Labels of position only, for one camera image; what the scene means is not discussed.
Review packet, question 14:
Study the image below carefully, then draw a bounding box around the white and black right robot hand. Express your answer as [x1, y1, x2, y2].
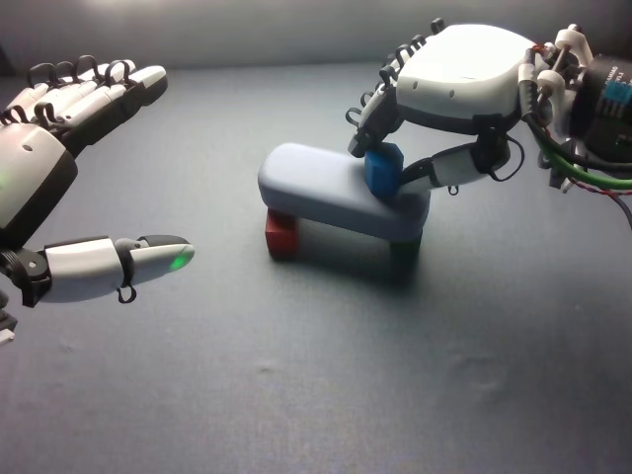
[347, 18, 535, 198]

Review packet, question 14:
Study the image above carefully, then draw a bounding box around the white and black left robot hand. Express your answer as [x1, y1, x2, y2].
[0, 54, 197, 308]

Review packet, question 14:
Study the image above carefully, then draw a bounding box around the blue hexagonal block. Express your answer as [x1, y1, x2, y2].
[363, 142, 406, 202]

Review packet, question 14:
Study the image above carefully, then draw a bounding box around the grey-blue rounded oblong block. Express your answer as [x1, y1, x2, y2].
[257, 142, 431, 243]

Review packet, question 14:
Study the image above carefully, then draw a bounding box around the green rectangular block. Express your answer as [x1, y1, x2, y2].
[392, 238, 423, 283]

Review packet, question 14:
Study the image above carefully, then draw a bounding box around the red cube block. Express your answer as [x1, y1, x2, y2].
[265, 209, 301, 259]

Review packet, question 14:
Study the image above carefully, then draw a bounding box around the grey table cloth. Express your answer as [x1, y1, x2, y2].
[0, 58, 632, 474]

